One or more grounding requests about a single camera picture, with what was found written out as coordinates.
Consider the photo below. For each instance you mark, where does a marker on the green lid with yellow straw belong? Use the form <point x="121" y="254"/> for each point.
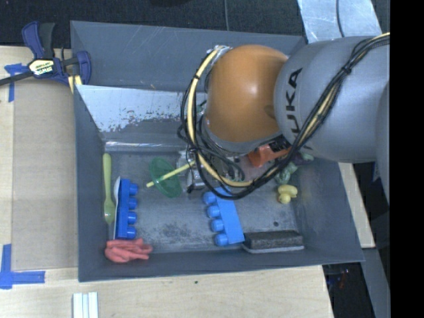
<point x="165" y="181"/>

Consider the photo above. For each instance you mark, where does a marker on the light blue toy brick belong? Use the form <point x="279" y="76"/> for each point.
<point x="228" y="220"/>

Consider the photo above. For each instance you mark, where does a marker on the orange plastic thing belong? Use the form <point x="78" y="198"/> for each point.
<point x="260" y="156"/>

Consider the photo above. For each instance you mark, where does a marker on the dark blue toy brick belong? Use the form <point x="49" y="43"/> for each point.
<point x="125" y="210"/>

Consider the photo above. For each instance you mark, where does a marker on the light green plastic spoon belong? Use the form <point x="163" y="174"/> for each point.
<point x="107" y="184"/>

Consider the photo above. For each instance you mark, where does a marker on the green toy animal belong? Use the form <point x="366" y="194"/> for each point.
<point x="285" y="174"/>

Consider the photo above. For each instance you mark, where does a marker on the yellow rubber duck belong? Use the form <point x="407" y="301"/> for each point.
<point x="285" y="192"/>

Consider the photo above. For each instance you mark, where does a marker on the dark grey sponge block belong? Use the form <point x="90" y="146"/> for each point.
<point x="273" y="240"/>

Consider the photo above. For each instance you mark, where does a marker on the salmon pink rubber toy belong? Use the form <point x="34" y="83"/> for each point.
<point x="126" y="251"/>

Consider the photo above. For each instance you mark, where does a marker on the purple and green toy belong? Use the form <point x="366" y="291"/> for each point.
<point x="304" y="158"/>

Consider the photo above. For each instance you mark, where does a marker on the grey metal bin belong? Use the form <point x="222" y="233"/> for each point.
<point x="139" y="55"/>

